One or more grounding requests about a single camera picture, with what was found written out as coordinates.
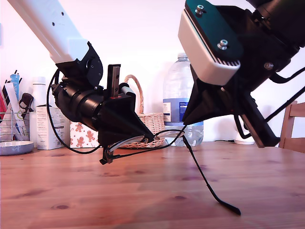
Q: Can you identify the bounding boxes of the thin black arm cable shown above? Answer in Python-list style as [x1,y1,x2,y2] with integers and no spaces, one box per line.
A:
[47,69,103,155]
[264,85,305,122]

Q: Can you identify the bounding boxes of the wooden chair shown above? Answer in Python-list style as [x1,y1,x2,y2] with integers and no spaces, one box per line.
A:
[277,100,305,153]

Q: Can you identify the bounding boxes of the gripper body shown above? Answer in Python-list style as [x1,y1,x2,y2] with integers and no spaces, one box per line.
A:
[83,63,121,166]

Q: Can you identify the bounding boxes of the blue sachet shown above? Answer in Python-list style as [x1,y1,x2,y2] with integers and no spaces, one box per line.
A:
[10,74,21,101]

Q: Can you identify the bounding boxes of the white metal bottle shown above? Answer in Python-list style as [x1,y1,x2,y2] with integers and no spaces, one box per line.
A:
[30,76,51,149]

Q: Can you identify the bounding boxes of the black white striped packet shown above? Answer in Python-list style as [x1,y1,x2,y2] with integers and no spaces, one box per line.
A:
[1,81,12,108]

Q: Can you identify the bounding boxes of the wicker basket with handle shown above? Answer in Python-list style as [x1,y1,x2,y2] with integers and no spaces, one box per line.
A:
[118,74,166,149]

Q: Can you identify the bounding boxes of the white printed carton box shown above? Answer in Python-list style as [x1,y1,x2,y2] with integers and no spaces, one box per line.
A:
[35,104,70,150]

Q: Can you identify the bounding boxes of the arm camera box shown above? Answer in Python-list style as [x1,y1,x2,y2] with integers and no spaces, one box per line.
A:
[119,83,137,96]
[177,0,244,86]

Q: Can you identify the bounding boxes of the gingerbread print tissue box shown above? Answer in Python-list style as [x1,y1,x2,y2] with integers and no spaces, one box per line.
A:
[70,120,100,148]

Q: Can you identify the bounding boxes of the black bottle opener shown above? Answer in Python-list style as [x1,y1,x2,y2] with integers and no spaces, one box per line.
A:
[19,94,35,120]

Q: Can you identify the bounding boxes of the black-framed glasses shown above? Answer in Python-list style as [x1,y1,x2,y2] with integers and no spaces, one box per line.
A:
[104,128,241,216]

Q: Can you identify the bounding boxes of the red packet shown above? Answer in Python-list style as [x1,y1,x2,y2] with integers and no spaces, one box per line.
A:
[0,88,9,120]

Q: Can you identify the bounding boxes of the large clear water bottle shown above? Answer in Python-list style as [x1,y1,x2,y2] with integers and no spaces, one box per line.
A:
[163,52,205,146]

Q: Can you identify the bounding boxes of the small white round camera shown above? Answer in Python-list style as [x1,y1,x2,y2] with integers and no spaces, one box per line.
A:
[234,119,255,146]

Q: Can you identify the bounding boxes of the chrome wire rack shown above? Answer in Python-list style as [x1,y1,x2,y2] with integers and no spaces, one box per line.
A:
[0,108,31,143]

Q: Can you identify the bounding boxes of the grey round plate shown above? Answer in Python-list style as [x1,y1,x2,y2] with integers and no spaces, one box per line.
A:
[0,140,35,156]

